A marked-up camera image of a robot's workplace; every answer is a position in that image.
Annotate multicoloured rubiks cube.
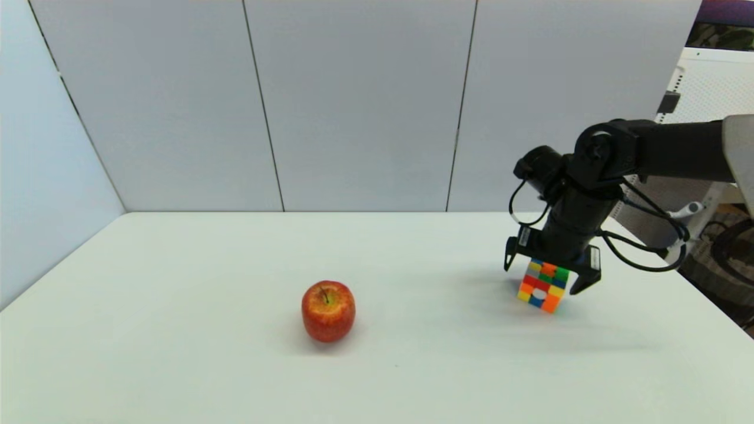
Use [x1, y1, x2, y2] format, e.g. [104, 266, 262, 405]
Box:
[517, 259, 570, 314]

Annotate woven wicker basket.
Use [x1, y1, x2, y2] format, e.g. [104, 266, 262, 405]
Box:
[680, 212, 754, 333]

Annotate white desk leg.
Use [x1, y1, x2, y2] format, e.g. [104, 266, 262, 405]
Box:
[666, 181, 732, 269]

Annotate red apple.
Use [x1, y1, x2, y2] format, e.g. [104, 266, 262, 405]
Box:
[302, 280, 356, 343]

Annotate dark purple screen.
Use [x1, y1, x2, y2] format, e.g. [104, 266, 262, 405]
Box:
[686, 0, 754, 51]

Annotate thin black camera cable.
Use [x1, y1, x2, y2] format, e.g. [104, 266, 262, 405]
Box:
[508, 179, 552, 228]

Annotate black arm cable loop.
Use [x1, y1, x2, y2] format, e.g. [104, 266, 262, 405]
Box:
[597, 177, 691, 273]

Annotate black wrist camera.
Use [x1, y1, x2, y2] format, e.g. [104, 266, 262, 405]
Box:
[514, 145, 570, 198]

